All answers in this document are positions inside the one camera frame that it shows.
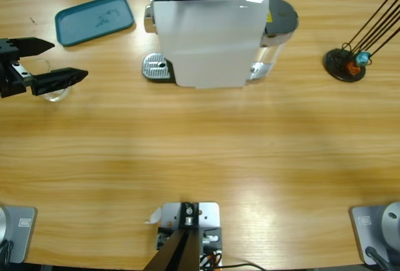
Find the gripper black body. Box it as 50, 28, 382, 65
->
0, 38, 34, 99

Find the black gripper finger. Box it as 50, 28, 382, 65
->
31, 67, 89, 97
11, 37, 56, 59

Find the clear drinking glass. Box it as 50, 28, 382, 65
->
26, 59, 70, 102

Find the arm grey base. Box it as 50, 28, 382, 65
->
0, 205, 38, 264
349, 201, 400, 265

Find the white coffee machine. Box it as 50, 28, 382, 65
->
143, 0, 278, 90

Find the orange coffee capsule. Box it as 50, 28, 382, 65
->
346, 61, 362, 76

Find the teal plastic tray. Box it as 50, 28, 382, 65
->
54, 0, 136, 47

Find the clear water tank black lid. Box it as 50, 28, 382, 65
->
254, 0, 299, 66

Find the black capsule holder with rods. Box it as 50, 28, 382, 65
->
323, 0, 400, 83

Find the white paper tag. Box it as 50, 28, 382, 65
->
143, 207, 163, 225

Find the base black cable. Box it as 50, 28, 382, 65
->
364, 245, 393, 271
0, 239, 15, 265

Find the white block with dark post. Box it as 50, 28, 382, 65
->
143, 201, 224, 271

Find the orange cable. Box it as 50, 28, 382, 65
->
199, 250, 219, 267

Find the thin black cable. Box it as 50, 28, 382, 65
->
218, 262, 266, 271

